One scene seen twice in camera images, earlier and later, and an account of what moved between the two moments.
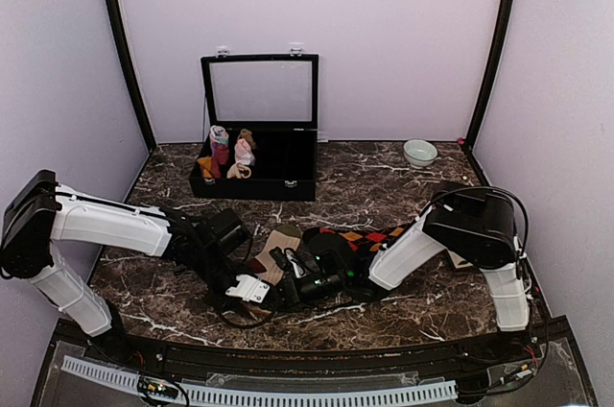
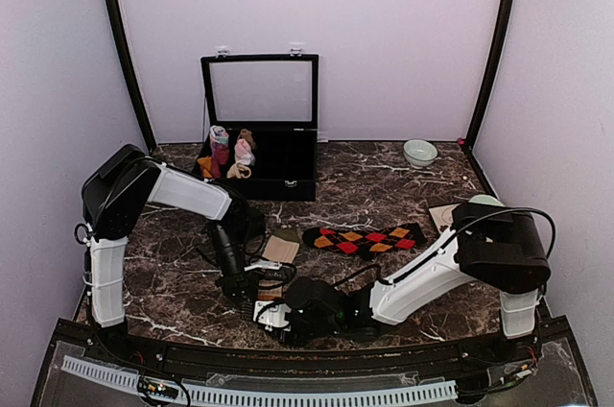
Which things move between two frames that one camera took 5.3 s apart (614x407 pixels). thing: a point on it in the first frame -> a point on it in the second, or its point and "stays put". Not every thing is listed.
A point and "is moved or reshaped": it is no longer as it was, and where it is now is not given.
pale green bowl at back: x=420 y=154 stays put
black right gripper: x=294 y=292 -> x=295 y=341
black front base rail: x=322 y=361 stays put
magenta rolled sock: x=220 y=156 stays put
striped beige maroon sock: x=265 y=265 is moved or reshaped
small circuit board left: x=157 y=388 stays put
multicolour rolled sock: x=219 y=134 stays put
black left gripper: x=222 y=303 -> x=244 y=282
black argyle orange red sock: x=367 y=241 stays put
